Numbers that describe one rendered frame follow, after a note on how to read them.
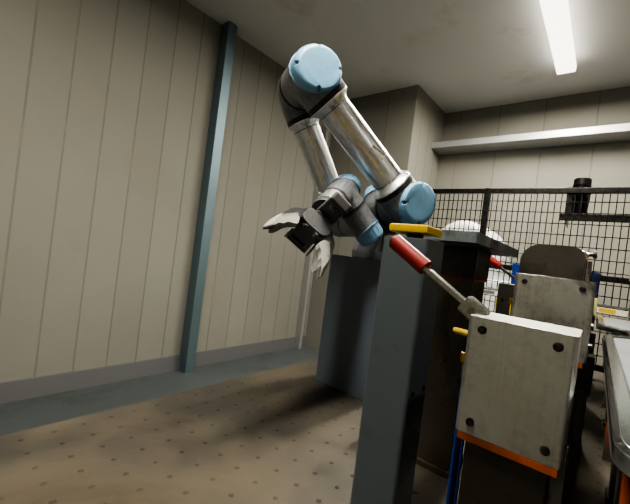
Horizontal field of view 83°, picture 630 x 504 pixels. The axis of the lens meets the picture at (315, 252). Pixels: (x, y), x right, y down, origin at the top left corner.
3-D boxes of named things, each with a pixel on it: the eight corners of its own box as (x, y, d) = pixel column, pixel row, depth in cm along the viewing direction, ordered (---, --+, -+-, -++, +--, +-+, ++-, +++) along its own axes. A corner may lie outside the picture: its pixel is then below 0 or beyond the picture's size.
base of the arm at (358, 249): (341, 255, 112) (345, 224, 112) (366, 258, 123) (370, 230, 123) (384, 260, 102) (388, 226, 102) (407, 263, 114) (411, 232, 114)
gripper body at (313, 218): (306, 259, 81) (327, 232, 90) (326, 239, 75) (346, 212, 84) (281, 236, 81) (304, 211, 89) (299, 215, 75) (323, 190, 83)
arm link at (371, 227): (370, 230, 105) (349, 200, 102) (391, 230, 95) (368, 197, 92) (351, 247, 103) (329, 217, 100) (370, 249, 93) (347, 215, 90)
